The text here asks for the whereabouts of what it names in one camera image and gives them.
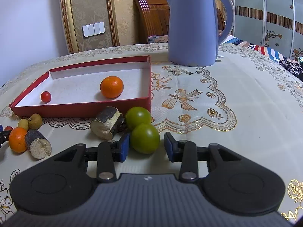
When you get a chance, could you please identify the patterned wardrobe sliding doors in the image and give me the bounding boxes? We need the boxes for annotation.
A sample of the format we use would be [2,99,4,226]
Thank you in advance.
[233,0,302,60]

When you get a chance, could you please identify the red cherry tomato in tray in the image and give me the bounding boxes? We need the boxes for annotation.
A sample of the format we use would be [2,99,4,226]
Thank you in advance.
[41,91,51,103]

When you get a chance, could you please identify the green tomato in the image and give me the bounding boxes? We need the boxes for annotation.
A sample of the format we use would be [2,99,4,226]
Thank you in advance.
[130,124,160,154]
[125,107,152,130]

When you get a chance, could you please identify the orange mandarin in tray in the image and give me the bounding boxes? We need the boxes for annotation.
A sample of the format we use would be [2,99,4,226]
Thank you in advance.
[100,76,124,98]

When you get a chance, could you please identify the brown longan fruit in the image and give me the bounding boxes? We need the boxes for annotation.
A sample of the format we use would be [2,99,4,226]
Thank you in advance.
[28,113,43,130]

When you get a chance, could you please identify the orange mandarin outside tray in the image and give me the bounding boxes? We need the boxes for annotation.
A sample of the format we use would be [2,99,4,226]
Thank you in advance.
[9,127,27,153]

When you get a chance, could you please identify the gold wall frame moulding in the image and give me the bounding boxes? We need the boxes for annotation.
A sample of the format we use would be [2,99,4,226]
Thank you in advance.
[61,0,120,53]

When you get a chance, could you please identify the red cardboard tray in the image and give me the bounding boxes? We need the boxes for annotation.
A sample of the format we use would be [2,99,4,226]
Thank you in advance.
[10,55,151,118]

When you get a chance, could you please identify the white embroidered tablecloth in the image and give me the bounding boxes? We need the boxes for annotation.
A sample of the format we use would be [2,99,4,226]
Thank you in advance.
[1,43,302,226]

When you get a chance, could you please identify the red cherry tomato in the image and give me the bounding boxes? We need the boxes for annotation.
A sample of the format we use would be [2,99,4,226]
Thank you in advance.
[41,91,51,103]
[4,126,13,131]

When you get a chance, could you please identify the blue electric kettle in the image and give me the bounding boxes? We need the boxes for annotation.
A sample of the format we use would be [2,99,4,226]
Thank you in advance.
[167,0,235,67]

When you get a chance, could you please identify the wooden bed headboard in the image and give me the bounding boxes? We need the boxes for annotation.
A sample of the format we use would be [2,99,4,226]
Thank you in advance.
[135,0,227,43]

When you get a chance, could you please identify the white wall switch panel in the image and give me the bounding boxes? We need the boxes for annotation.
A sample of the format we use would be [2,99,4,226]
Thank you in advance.
[82,22,105,38]

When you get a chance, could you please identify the yellow longan fruit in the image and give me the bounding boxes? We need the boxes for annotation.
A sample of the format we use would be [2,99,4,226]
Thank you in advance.
[17,118,29,131]

